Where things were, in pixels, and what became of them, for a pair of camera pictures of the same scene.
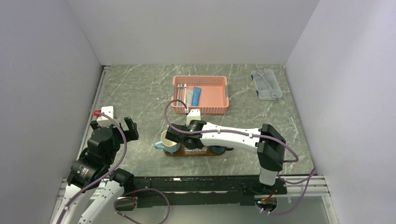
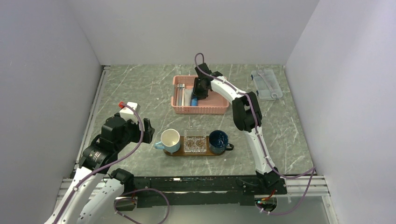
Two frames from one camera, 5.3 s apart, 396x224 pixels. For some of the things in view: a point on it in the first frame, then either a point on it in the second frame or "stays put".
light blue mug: x=168 y=145 stays put
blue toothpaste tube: x=196 y=96 stays put
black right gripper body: x=184 y=143 → x=199 y=90
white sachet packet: x=189 y=96 stays put
